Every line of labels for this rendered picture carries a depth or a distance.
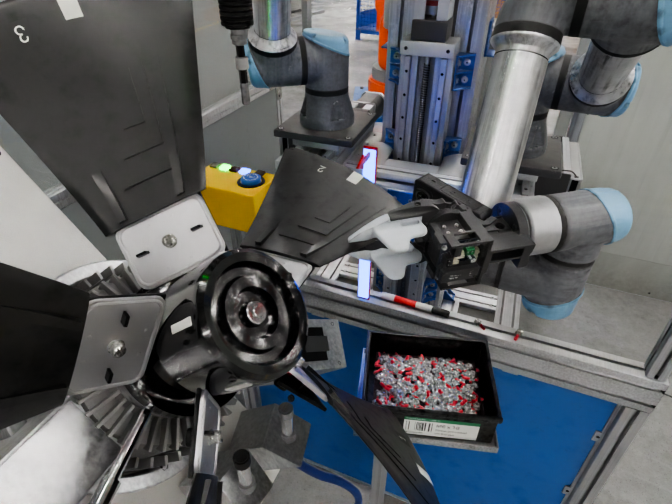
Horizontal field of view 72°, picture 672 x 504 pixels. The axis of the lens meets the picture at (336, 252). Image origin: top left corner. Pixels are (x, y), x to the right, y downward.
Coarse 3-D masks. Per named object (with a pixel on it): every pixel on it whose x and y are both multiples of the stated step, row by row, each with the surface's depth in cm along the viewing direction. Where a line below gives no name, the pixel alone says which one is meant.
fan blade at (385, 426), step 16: (304, 368) 53; (320, 384) 49; (336, 400) 48; (352, 400) 58; (352, 416) 48; (368, 416) 57; (384, 416) 64; (368, 432) 49; (384, 432) 56; (400, 432) 64; (384, 448) 50; (400, 448) 57; (384, 464) 47; (400, 464) 51; (416, 464) 58; (400, 480) 48; (416, 480) 53; (416, 496) 49; (432, 496) 55
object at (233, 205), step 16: (208, 176) 94; (224, 176) 94; (240, 176) 94; (272, 176) 94; (208, 192) 92; (224, 192) 90; (240, 192) 89; (256, 192) 89; (224, 208) 92; (240, 208) 91; (256, 208) 90; (224, 224) 95; (240, 224) 93
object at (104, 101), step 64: (128, 0) 46; (0, 64) 42; (64, 64) 43; (128, 64) 44; (192, 64) 46; (64, 128) 43; (128, 128) 43; (192, 128) 45; (128, 192) 43; (192, 192) 44
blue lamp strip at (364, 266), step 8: (368, 160) 78; (368, 168) 79; (368, 176) 79; (360, 264) 91; (368, 264) 90; (360, 272) 92; (368, 272) 91; (360, 280) 93; (368, 280) 92; (360, 288) 94; (368, 288) 94; (360, 296) 96
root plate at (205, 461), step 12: (204, 396) 37; (204, 408) 37; (216, 408) 43; (204, 420) 37; (216, 420) 44; (204, 444) 38; (216, 444) 44; (204, 456) 38; (216, 456) 43; (204, 468) 38; (216, 468) 43
